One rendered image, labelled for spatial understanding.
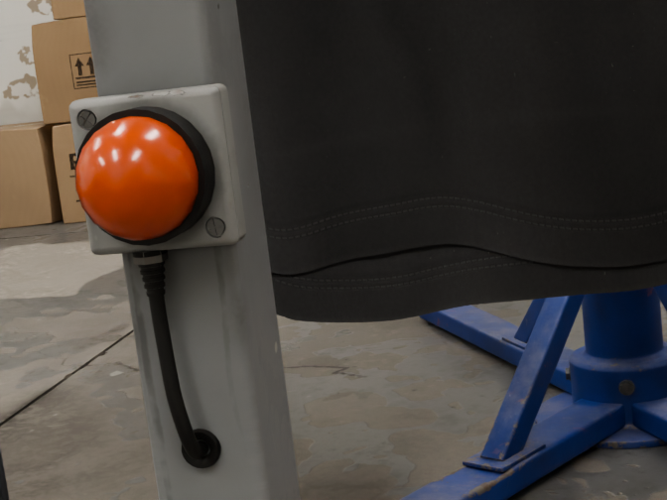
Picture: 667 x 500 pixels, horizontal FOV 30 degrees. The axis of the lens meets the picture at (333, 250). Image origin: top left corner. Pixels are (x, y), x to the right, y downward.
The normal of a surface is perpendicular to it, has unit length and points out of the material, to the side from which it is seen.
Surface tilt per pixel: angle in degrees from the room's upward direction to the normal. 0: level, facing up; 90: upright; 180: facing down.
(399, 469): 0
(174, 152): 63
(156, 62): 90
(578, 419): 0
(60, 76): 91
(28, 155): 90
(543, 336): 43
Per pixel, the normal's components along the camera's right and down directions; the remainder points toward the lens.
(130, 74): -0.22, 0.20
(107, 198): -0.35, 0.37
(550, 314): -0.54, -0.58
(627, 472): -0.11, -0.98
